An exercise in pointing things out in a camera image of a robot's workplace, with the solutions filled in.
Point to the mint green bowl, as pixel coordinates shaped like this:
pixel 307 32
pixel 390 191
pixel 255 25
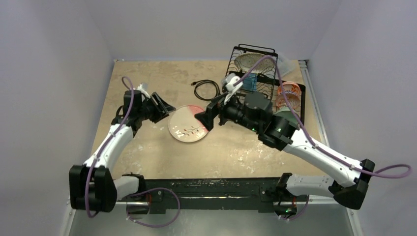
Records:
pixel 287 114

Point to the grey speckled plate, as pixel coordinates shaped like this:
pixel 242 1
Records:
pixel 245 61

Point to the blue polka dot mug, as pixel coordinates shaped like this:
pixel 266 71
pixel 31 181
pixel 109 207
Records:
pixel 249 82

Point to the red geometric pattern bowl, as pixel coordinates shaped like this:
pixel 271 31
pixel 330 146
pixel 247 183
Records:
pixel 293 100

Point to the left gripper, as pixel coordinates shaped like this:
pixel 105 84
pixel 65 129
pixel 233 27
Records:
pixel 162 109

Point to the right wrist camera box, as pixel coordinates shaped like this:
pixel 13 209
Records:
pixel 231 83

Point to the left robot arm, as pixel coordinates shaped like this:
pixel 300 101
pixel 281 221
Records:
pixel 91 185

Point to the pink and cream plate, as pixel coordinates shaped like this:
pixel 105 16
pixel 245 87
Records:
pixel 184 127

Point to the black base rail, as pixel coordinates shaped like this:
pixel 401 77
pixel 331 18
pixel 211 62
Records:
pixel 263 194

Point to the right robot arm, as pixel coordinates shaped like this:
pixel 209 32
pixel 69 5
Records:
pixel 346 180

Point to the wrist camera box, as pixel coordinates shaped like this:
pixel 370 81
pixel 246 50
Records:
pixel 231 83
pixel 142 88

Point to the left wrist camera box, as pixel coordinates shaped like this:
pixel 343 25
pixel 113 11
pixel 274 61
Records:
pixel 142 88

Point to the red floral bowl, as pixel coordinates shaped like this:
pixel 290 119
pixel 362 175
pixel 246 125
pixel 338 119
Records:
pixel 289 87

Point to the black wire dish rack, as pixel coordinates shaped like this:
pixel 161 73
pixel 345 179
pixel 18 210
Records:
pixel 268 83

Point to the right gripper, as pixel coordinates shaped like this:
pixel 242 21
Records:
pixel 215 112

